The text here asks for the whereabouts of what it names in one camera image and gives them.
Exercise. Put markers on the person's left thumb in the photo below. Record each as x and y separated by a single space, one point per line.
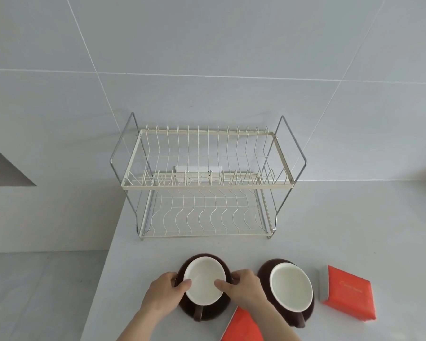
183 284

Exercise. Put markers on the person's right forearm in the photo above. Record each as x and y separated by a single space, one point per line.
273 326

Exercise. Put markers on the brown cup with white interior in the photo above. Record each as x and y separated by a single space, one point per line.
203 280
290 287

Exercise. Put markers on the person's left hand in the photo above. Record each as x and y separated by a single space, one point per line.
161 294

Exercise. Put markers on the person's right hand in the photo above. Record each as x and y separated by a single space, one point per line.
248 292

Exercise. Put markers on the orange tissue packet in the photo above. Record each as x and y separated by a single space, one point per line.
242 326
348 291

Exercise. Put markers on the white wall socket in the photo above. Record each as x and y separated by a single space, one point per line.
198 171

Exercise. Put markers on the person's right thumb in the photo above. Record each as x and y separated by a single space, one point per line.
225 286

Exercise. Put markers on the person's left forearm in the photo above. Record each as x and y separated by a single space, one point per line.
140 328

